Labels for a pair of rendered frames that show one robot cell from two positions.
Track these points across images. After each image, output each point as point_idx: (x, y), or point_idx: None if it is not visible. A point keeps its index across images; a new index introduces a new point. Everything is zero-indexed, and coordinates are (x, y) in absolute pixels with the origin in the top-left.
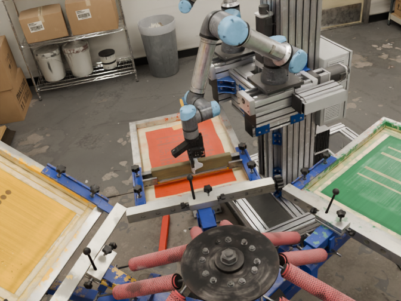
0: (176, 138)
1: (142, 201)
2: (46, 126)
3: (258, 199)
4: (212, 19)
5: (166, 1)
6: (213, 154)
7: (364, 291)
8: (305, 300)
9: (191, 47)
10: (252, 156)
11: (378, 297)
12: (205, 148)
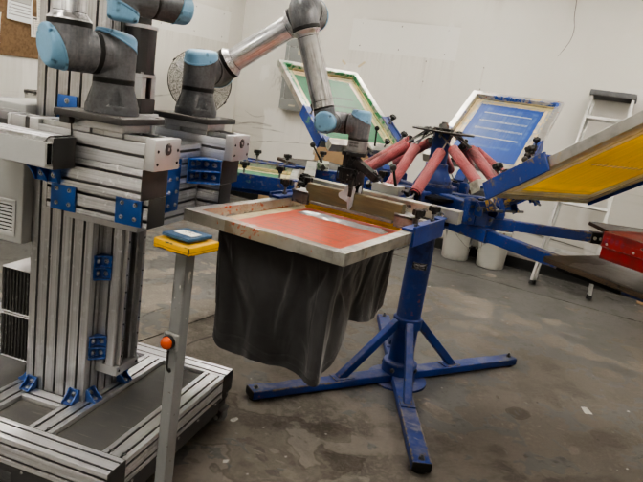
0: (306, 233)
1: (434, 217)
2: None
3: (144, 399)
4: (321, 2)
5: None
6: (298, 215)
7: (191, 355)
8: (243, 381)
9: None
10: (10, 436)
11: (190, 348)
12: (295, 219)
